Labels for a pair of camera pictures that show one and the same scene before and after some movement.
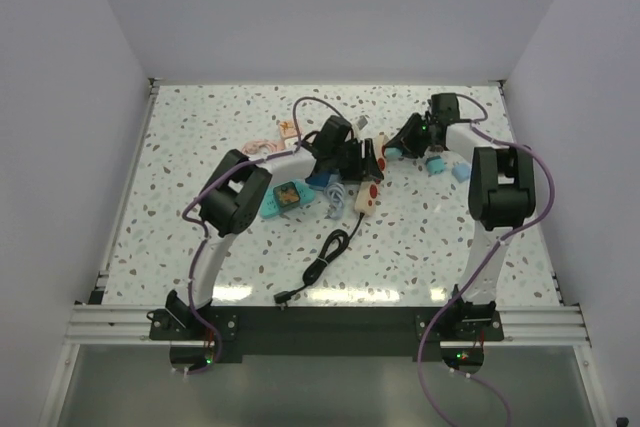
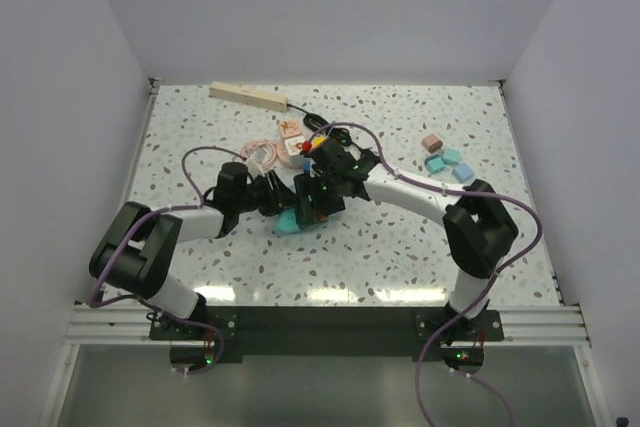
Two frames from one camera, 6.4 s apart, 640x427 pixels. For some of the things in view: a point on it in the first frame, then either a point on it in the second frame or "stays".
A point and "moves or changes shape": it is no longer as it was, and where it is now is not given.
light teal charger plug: [392, 152] -> [451, 155]
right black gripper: [404, 140] -> [306, 185]
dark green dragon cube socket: [286, 194] moves or changes shape
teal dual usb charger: [435, 165] stays
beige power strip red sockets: [368, 192] -> [247, 96]
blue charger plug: [461, 171] stays
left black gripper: [356, 172] -> [278, 197]
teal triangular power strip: [286, 196] moves or changes shape
